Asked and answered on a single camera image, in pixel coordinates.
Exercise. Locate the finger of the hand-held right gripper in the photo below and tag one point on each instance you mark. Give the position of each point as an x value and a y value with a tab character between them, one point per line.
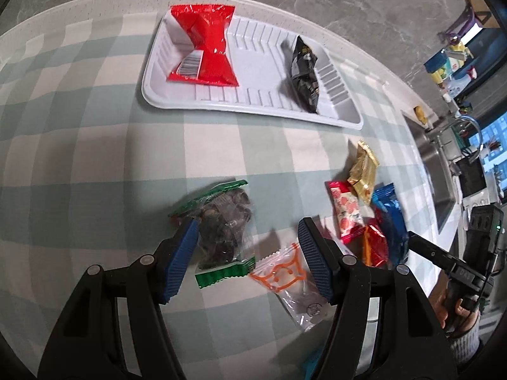
427	249

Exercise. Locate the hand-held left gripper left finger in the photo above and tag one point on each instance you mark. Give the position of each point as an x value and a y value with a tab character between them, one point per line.
182	257

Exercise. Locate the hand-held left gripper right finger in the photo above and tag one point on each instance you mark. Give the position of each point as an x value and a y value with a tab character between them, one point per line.
315	261

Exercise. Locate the clear packet with orange print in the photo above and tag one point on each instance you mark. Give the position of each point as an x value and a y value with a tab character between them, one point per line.
281	277

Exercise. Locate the dark blue snack packet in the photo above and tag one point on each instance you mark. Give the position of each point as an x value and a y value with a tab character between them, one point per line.
390	213

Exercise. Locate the green-edged clear snack packet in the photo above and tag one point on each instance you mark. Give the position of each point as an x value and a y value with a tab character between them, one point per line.
225	221

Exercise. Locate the white plastic tray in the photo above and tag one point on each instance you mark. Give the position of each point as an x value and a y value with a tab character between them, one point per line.
257	67

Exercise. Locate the person's right forearm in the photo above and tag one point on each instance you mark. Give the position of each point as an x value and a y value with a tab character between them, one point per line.
465	342

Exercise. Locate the person's right hand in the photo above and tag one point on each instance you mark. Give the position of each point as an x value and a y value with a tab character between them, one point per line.
455	314

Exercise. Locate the red and orange foil packet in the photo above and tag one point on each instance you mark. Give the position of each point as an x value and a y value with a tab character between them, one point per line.
376	245

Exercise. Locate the red and white snack packet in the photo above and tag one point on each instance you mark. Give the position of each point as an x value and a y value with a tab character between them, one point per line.
346	209

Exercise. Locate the steel sink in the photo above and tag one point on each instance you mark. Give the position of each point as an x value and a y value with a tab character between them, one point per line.
435	174

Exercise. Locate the black countertop appliance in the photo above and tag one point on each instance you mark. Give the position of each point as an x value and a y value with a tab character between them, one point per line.
471	176

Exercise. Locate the gold snack packet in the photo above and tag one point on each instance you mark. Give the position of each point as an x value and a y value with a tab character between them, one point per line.
364	178

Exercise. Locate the green checked tablecloth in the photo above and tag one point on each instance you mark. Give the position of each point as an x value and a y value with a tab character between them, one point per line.
99	166

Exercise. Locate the window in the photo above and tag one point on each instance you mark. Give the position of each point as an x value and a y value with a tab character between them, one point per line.
493	142

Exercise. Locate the small yellow object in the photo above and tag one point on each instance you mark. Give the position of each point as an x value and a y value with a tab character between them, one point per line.
420	114

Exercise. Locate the chrome faucet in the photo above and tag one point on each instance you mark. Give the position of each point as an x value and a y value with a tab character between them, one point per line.
471	118

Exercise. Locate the black snack packet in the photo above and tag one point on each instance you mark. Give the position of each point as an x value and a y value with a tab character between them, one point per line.
303	75

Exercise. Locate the blue box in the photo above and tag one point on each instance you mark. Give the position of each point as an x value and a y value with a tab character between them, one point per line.
435	61

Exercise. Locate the red snack bag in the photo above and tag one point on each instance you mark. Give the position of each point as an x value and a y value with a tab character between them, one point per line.
214	39

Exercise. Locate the purple stool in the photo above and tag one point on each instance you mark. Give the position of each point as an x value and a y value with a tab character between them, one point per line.
463	23

